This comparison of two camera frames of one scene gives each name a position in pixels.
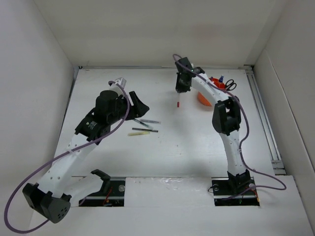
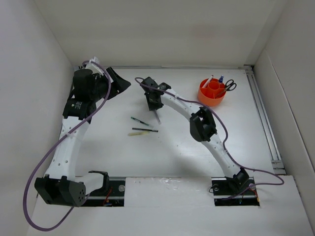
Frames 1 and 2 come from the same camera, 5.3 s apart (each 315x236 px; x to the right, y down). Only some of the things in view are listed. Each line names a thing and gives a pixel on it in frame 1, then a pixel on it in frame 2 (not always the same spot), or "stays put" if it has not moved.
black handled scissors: [230, 85] stays put
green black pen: [141, 122] stays put
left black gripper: [140, 108] to [120, 84]
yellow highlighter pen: [138, 133] stays put
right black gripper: [179, 87] to [153, 106]
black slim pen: [146, 130] stays put
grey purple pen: [149, 121] to [157, 117]
